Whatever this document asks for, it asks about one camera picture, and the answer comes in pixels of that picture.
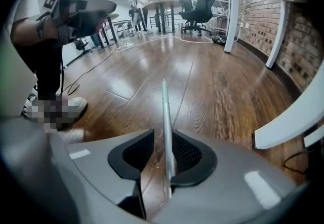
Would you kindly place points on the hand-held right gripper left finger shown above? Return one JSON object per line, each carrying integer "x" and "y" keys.
{"x": 83, "y": 167}

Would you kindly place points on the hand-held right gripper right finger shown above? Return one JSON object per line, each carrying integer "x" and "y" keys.
{"x": 227, "y": 192}

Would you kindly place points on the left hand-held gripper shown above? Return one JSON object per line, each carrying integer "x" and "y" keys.
{"x": 83, "y": 24}

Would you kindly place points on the person's left forearm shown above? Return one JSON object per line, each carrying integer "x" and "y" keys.
{"x": 25, "y": 31}

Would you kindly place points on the wooden floor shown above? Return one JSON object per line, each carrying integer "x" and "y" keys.
{"x": 202, "y": 86}

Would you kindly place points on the white desk with black legs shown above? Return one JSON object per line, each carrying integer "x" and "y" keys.
{"x": 119, "y": 22}

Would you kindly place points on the small black office chair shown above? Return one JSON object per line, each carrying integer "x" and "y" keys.
{"x": 81, "y": 44}

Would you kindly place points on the person's white shoe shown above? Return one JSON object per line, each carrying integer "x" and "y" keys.
{"x": 55, "y": 111}

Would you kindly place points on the round wooden table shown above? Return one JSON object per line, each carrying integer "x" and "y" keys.
{"x": 162, "y": 3}

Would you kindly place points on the person's black trouser leg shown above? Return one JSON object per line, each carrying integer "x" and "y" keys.
{"x": 44, "y": 71}

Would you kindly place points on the white table frame beam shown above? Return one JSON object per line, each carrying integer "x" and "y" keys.
{"x": 291, "y": 116}

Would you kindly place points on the white support post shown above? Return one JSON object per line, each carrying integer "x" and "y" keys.
{"x": 232, "y": 15}
{"x": 277, "y": 35}

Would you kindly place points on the white wall socket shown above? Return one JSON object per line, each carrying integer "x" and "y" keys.
{"x": 244, "y": 25}

